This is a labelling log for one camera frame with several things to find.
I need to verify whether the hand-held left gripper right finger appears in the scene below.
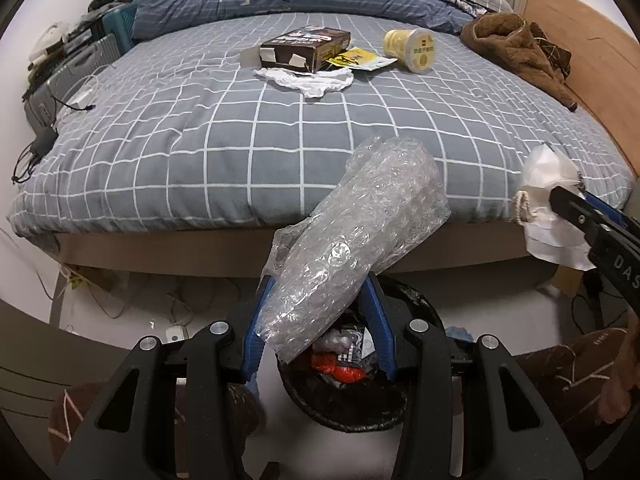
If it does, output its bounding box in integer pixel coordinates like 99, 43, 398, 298
359, 272, 584, 480

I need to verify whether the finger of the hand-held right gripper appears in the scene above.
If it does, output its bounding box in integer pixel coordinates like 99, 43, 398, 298
581, 190, 640, 235
549, 186, 608, 248

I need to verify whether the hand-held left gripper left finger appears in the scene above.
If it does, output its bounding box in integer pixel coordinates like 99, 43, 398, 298
55, 276, 277, 480

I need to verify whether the orange plastic bag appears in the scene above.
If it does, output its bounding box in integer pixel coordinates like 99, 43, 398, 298
312, 354, 367, 386

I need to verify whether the black lined trash bin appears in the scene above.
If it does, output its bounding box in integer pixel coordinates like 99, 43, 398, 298
276, 277, 448, 433

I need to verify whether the clear bubble wrap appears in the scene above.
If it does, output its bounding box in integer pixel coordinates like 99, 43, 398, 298
255, 135, 451, 366

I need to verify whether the yellow snack packet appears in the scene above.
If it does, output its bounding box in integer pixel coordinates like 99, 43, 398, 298
327, 46, 398, 72

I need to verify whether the white tissue paper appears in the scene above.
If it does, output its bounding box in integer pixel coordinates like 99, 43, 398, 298
254, 66, 355, 100

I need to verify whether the person's right hand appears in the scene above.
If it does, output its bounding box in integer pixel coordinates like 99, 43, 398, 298
601, 330, 640, 426

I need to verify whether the person's right leg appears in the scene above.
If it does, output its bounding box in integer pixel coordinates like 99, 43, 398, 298
515, 327, 631, 441

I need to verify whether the person's leg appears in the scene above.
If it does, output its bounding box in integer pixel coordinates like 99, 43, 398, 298
47, 382, 263, 480
515, 327, 631, 441

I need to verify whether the wooden headboard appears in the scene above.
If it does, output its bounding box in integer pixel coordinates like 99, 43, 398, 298
520, 0, 640, 181

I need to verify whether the person's left leg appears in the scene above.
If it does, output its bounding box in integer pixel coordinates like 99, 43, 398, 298
47, 382, 263, 480

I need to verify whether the brown fleece garment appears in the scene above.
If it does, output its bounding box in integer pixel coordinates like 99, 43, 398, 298
460, 12, 578, 113

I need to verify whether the yellow plastic cup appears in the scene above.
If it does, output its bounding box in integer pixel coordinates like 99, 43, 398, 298
383, 27, 437, 73

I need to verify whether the grey checked bed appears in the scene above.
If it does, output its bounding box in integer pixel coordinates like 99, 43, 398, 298
7, 12, 636, 273

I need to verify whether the black power adapter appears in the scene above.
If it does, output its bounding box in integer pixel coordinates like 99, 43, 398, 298
30, 127, 58, 156

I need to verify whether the brown cardboard box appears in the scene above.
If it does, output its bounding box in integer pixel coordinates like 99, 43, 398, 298
240, 27, 352, 73

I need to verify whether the grey suitcase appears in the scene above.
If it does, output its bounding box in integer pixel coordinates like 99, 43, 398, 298
22, 35, 123, 128

